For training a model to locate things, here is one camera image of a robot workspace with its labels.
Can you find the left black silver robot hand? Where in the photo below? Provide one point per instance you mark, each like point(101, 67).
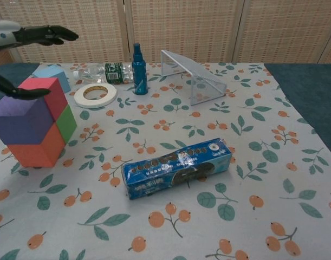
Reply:
point(43, 35)

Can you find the light blue foam block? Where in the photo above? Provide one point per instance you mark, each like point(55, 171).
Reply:
point(54, 74)

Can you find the red foam cube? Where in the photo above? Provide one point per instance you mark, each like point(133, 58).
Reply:
point(54, 100)

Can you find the purple foam cube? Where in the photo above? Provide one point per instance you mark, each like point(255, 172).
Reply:
point(19, 122)

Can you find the orange foam cube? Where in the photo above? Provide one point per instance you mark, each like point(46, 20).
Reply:
point(32, 154)

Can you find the white tape roll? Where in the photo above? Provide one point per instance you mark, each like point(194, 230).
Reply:
point(78, 98)

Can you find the clear plastic water bottle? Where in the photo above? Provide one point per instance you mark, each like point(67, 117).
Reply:
point(113, 73)

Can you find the green foam cube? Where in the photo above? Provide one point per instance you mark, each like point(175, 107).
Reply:
point(66, 124)

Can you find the blue spray bottle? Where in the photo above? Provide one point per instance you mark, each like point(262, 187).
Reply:
point(139, 73)

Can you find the bamboo folding screen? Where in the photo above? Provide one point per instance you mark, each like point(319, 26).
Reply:
point(181, 27)

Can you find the clear acrylic triangular stand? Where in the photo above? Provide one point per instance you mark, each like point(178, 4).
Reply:
point(200, 73)

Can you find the floral print tablecloth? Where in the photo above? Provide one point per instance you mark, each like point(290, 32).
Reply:
point(181, 130)

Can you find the blue cookie box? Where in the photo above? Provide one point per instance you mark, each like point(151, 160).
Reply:
point(176, 170)

